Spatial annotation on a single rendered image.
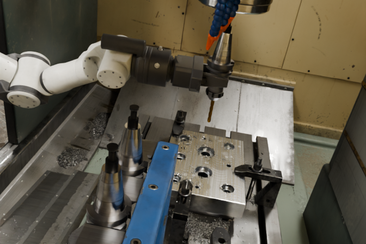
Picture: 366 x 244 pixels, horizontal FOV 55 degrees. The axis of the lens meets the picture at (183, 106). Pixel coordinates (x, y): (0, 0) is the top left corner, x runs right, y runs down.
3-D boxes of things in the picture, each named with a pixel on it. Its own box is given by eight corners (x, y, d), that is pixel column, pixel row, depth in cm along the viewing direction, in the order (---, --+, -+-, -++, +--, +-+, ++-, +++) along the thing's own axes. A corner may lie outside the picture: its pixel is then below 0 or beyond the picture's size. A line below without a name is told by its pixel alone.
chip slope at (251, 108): (84, 171, 146) (85, 117, 133) (128, 99, 204) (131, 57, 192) (299, 214, 141) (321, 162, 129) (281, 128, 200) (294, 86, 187)
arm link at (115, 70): (146, 97, 82) (98, 90, 82) (153, 65, 89) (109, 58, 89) (147, 62, 73) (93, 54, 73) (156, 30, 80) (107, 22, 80)
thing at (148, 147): (114, 153, 63) (114, 150, 63) (122, 137, 68) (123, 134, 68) (152, 160, 63) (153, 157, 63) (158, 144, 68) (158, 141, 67)
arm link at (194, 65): (205, 63, 75) (149, 54, 75) (197, 103, 80) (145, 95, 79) (205, 44, 86) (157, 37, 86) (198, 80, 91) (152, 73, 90)
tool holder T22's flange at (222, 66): (229, 78, 79) (231, 68, 78) (203, 71, 80) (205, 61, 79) (233, 68, 84) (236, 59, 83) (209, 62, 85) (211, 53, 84)
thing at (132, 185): (92, 195, 54) (92, 191, 53) (104, 173, 58) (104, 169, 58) (137, 204, 53) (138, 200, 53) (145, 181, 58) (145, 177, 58)
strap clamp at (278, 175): (227, 199, 102) (238, 157, 95) (227, 191, 105) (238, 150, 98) (273, 207, 101) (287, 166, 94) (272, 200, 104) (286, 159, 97)
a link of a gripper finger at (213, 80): (226, 89, 82) (199, 84, 81) (229, 76, 80) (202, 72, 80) (226, 91, 80) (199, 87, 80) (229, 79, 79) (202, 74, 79)
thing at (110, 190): (118, 220, 48) (121, 182, 45) (87, 212, 48) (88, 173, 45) (129, 198, 52) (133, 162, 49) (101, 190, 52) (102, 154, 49)
